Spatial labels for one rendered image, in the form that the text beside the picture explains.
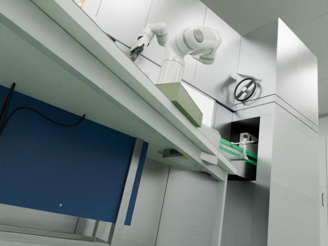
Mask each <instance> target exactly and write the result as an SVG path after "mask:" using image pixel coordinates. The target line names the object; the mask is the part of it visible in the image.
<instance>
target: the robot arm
mask: <svg viewBox="0 0 328 246"><path fill-rule="evenodd" d="M155 35H156V38H157V42H158V44H159V45H160V46H163V47H165V53H164V60H163V63H162V66H161V70H160V73H159V77H158V80H157V84H160V83H171V82H182V77H183V73H184V69H185V61H184V57H185V56H186V55H188V54H189V55H191V56H192V58H194V59H195V60H197V61H199V62H200V63H202V64H205V65H211V64H213V63H214V62H215V57H216V52H217V49H218V48H219V47H220V45H221V43H222V41H223V36H222V34H221V33H220V32H219V31H216V30H213V29H212V28H210V27H205V26H191V27H188V28H186V29H182V30H181V31H180V33H178V34H176V35H175V36H173V37H171V38H170V39H169V35H168V30H167V25H166V24H165V23H164V22H160V23H154V24H153V23H149V24H147V25H146V27H145V28H144V30H143V31H142V33H141V34H140V35H139V37H138V41H137V42H136V43H135V44H134V46H133V47H132V48H131V49H130V51H129V52H130V53H131V54H130V56H131V57H130V56H129V57H130V58H131V59H132V60H133V61H134V62H135V60H136V59H137V57H138V56H139V55H140V54H141V53H142V52H143V51H144V50H145V48H146V47H147V46H149V44H150V43H151V41H152V39H153V38H154V36H155Z"/></svg>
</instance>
